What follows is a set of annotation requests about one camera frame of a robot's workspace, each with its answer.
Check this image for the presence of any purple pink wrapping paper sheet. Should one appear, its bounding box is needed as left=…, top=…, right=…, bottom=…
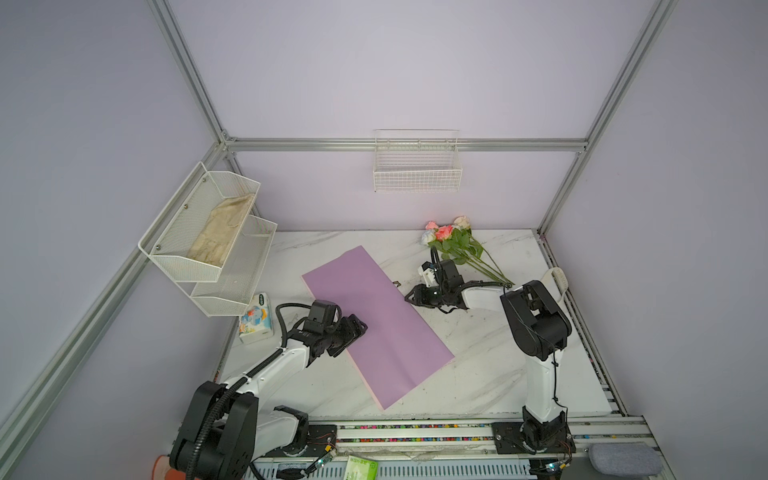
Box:
left=303, top=246, right=454, bottom=410

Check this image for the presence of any cream fake rose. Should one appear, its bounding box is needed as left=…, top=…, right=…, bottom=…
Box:
left=452, top=215, right=516, bottom=286

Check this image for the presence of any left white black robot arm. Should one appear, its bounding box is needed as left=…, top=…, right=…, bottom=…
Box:
left=169, top=300, right=368, bottom=479

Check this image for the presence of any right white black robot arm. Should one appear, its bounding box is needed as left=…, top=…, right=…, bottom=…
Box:
left=404, top=260, right=573, bottom=453

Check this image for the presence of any red pink fake rose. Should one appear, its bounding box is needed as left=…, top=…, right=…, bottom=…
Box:
left=425, top=221, right=507, bottom=286

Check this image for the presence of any white blue fake flower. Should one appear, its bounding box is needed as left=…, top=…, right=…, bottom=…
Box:
left=421, top=230, right=436, bottom=246

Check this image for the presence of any colourful tissue pack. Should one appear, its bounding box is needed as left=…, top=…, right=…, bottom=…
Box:
left=238, top=292, right=274, bottom=344

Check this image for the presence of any lower white mesh shelf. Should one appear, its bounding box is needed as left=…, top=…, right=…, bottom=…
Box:
left=190, top=215, right=277, bottom=317

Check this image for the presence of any white mesh shelf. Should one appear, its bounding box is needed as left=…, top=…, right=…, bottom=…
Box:
left=138, top=163, right=260, bottom=283
left=190, top=215, right=277, bottom=317

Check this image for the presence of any cream ribbon strip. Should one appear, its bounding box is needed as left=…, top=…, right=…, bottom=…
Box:
left=541, top=267, right=569, bottom=303

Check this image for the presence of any green white label card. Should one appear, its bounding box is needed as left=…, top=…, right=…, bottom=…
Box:
left=343, top=456, right=379, bottom=480

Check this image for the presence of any beige cloth in shelf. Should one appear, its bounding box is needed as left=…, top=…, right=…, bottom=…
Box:
left=187, top=194, right=256, bottom=267

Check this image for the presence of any upper white mesh shelf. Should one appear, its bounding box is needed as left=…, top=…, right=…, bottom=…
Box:
left=138, top=163, right=260, bottom=283

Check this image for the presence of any orange rubber glove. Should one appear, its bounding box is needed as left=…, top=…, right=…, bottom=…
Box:
left=151, top=455, right=185, bottom=480

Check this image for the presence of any grey foam pad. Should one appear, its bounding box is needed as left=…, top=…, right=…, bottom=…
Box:
left=588, top=443, right=663, bottom=478

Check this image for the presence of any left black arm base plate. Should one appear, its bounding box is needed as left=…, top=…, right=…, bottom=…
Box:
left=264, top=424, right=338, bottom=458

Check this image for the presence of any white wire wall basket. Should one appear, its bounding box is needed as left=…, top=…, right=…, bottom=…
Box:
left=373, top=129, right=463, bottom=193

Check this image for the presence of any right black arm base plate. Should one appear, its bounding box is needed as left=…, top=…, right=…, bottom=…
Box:
left=491, top=419, right=575, bottom=455

